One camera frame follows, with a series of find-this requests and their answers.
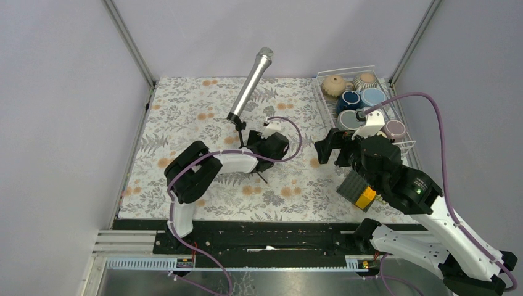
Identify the right aluminium frame post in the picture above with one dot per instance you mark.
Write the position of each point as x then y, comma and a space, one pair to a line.
415, 40

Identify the white wire dish rack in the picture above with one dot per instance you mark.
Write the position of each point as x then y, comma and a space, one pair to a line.
391, 111

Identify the light blue cup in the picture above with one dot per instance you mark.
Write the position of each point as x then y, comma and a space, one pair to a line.
372, 96

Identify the striped grey cup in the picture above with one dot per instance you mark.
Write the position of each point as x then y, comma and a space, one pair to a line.
364, 80

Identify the grey-green cup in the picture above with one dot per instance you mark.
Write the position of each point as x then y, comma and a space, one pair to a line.
347, 120

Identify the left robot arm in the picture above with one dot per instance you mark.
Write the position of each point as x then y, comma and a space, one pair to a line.
192, 172

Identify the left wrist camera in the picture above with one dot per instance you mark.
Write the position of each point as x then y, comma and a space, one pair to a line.
270, 127

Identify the floral table mat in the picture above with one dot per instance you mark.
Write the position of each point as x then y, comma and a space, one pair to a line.
299, 188

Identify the left aluminium frame post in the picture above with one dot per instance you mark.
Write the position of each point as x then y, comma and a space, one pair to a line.
129, 41

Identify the beige ribbed cup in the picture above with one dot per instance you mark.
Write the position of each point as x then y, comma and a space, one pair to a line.
335, 86

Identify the aluminium frame post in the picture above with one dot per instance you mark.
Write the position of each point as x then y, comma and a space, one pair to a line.
129, 41
415, 40

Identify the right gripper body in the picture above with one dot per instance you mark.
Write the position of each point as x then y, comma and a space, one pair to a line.
352, 150

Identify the dark blue cup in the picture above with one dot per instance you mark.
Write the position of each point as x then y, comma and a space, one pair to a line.
349, 100

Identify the silver microphone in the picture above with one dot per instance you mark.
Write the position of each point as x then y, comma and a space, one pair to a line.
263, 60

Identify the mauve cup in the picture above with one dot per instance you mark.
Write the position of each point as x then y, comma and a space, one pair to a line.
395, 130

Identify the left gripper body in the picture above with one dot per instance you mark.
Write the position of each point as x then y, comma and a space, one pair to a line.
255, 139

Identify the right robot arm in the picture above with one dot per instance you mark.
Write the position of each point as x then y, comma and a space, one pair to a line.
465, 263

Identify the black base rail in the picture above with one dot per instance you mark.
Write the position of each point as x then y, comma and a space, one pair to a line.
230, 239

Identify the dark grey building plate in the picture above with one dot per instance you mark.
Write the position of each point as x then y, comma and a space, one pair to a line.
352, 187

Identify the white cable duct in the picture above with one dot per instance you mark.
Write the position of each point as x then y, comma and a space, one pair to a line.
321, 263

